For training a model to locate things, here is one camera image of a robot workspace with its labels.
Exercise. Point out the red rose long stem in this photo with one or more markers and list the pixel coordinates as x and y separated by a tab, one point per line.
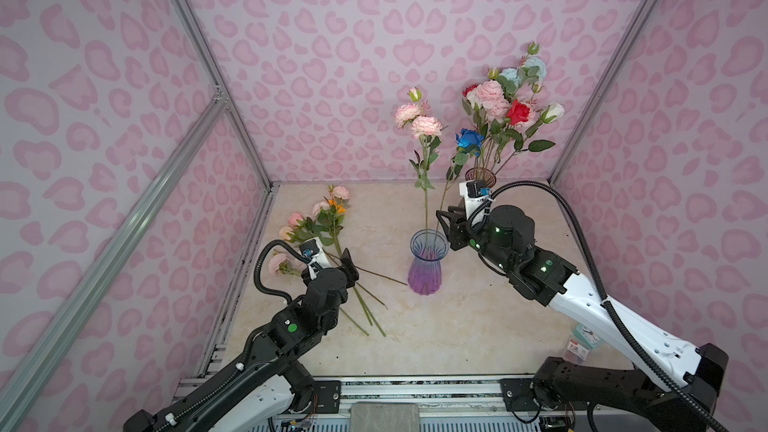
469	89

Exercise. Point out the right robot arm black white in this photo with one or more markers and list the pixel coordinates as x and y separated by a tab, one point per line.
673	383

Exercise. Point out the white rose long stem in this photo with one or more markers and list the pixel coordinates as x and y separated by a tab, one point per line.
541	117

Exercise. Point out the smoky pink glass vase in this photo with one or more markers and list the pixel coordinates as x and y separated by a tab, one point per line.
481	174

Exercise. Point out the purple blue glass vase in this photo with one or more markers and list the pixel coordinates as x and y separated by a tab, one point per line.
428	247

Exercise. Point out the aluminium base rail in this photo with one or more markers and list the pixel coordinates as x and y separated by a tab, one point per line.
439	403

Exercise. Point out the light blue flower sprig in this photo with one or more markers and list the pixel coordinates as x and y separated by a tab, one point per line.
527	76

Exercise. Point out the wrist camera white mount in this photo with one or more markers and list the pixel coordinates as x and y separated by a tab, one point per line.
475	195
313	251

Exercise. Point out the orange flower stem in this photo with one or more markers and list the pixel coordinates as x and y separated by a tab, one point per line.
337	211

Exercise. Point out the pink flower sprig low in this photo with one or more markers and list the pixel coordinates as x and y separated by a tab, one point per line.
285	264

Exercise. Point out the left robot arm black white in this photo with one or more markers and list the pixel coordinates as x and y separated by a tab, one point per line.
266	378

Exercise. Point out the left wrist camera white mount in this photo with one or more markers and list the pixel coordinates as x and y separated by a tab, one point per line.
313	251

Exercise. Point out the small clock card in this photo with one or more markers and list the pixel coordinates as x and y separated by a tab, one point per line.
580	344

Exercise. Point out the blue flower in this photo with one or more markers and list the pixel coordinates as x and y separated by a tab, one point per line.
468	146

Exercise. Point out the pink carnation sprig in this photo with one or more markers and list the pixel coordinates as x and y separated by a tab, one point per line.
487	107

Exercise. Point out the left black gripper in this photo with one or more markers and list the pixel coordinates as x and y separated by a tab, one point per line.
348	268

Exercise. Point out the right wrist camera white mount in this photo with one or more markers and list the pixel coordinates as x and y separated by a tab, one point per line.
475	195

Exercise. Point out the small red rose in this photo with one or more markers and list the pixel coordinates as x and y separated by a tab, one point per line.
517	119

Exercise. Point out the pink peach peony sprig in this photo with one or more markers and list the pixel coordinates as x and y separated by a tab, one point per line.
302	227

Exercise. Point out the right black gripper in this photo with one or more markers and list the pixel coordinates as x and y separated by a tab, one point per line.
458	226

